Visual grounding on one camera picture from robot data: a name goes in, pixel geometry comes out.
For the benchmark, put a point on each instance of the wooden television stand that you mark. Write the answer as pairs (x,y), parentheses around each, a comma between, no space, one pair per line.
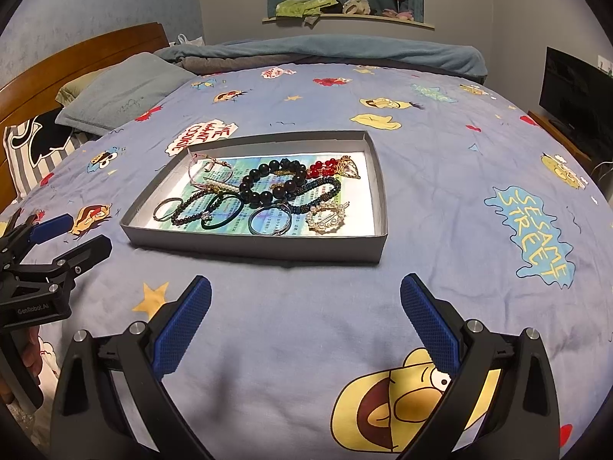
(550,127)

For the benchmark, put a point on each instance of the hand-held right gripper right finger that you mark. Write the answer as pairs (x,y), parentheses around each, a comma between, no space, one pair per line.
(431,326)

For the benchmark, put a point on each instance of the wooden headboard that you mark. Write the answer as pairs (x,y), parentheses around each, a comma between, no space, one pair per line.
(72,52)

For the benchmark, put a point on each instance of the grey-brown blanket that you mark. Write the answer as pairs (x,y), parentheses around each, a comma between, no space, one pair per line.
(215,64)

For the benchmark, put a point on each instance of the green pillow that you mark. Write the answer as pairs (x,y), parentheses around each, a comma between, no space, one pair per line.
(72,88)

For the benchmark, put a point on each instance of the green cloth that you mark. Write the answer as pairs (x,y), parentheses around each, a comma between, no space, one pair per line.
(306,5)

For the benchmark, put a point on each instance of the white plastic bag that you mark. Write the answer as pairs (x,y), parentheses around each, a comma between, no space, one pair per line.
(187,39)

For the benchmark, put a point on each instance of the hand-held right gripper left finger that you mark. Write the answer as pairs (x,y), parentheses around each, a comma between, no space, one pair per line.
(184,326)

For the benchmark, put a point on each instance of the cartoon printed blue bedsheet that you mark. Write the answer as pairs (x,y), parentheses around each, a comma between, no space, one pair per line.
(311,297)

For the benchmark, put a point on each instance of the large silver hoop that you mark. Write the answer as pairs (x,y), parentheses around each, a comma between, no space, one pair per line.
(250,223)

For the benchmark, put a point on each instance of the striped pillow with black print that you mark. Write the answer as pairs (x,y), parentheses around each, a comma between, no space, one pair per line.
(43,139)

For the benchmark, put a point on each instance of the grey cardboard box tray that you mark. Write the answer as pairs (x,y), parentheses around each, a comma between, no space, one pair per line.
(239,249)

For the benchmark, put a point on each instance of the gold tassel red bead ornament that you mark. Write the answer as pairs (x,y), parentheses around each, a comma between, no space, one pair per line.
(316,170)

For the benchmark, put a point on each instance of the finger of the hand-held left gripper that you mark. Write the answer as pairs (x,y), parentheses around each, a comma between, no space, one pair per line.
(48,229)
(91,249)

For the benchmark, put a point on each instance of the round pearl hair clip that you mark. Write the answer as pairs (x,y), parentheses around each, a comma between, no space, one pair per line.
(311,218)

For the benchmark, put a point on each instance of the pearl bar hair pin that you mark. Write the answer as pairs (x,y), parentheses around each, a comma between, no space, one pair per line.
(220,186)

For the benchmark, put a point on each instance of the small silver hoop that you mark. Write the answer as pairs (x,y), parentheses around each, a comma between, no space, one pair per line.
(167,200)

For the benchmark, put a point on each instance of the grey pillow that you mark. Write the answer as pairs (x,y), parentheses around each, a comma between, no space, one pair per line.
(129,91)

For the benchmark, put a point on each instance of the pink plush item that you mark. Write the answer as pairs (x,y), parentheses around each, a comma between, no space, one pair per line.
(400,14)

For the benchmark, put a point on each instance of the window sill shelf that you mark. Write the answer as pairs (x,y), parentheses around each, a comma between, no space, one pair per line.
(364,19)

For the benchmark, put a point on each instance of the person's left hand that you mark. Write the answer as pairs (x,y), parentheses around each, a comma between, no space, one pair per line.
(32,352)

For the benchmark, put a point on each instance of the beige plush toy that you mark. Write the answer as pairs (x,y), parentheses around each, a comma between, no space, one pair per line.
(357,5)

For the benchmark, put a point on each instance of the blue-grey blanket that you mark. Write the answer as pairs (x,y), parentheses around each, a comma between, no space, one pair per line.
(383,55)

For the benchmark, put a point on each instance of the black television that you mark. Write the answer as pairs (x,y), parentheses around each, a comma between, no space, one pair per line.
(574,91)

